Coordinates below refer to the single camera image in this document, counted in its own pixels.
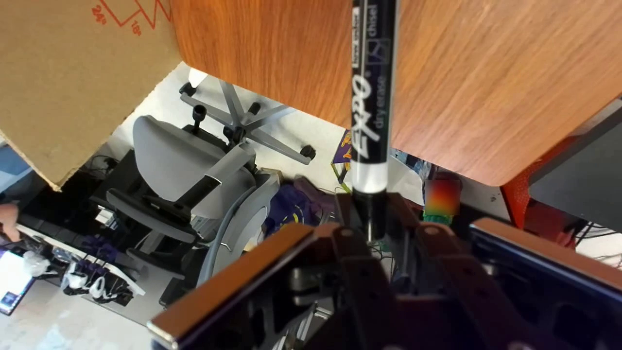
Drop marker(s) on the grey office chair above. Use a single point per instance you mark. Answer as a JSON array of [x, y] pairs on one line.
[[167, 156]]

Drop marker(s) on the rainbow coloured stacking toy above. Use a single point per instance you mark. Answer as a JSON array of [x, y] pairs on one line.
[[441, 197]]

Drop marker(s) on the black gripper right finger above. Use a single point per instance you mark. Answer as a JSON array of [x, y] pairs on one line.
[[517, 284]]

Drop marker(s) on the black white Expo marker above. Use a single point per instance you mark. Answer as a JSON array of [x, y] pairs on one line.
[[371, 98]]

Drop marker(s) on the brown cardboard panel red print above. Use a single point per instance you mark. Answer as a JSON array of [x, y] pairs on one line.
[[70, 84]]

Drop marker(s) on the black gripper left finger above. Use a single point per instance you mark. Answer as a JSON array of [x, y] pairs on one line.
[[259, 284]]

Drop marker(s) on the purple cartoon print bag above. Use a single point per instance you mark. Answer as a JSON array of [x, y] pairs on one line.
[[303, 201]]

